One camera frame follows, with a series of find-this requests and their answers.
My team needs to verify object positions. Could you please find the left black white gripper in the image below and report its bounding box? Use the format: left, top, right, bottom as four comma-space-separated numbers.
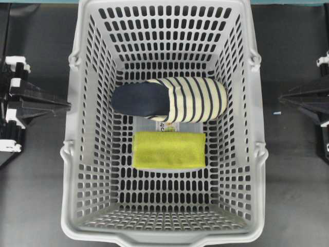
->
1, 56, 71, 166

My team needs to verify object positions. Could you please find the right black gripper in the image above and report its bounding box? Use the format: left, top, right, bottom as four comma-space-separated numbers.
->
279, 51, 328, 158

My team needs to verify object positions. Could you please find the grey plastic shopping basket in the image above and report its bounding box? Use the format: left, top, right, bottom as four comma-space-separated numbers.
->
60, 1, 268, 246

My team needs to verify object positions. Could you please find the yellow-green folded cloth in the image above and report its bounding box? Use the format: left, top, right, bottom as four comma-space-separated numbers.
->
132, 132, 206, 170

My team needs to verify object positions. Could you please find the clear plastic flat box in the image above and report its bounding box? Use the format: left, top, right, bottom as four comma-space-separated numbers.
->
133, 116, 203, 173

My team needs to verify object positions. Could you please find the navy striped slipper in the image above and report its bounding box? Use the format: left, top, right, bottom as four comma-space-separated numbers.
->
111, 77, 228, 123

